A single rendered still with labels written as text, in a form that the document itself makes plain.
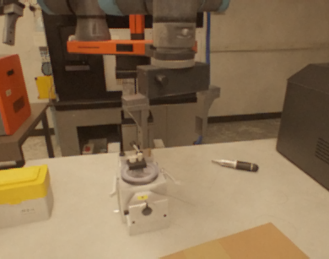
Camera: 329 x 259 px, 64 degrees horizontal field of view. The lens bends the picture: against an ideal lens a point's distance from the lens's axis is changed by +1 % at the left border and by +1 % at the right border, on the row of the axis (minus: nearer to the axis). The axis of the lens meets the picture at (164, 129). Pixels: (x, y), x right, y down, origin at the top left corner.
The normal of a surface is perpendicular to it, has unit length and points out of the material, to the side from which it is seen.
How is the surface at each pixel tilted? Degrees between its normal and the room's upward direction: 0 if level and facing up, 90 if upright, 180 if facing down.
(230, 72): 90
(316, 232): 0
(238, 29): 90
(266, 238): 0
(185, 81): 90
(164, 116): 90
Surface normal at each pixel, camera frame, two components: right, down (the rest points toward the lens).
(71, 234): 0.00, -0.93
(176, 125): 0.18, 0.37
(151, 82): 0.44, 0.33
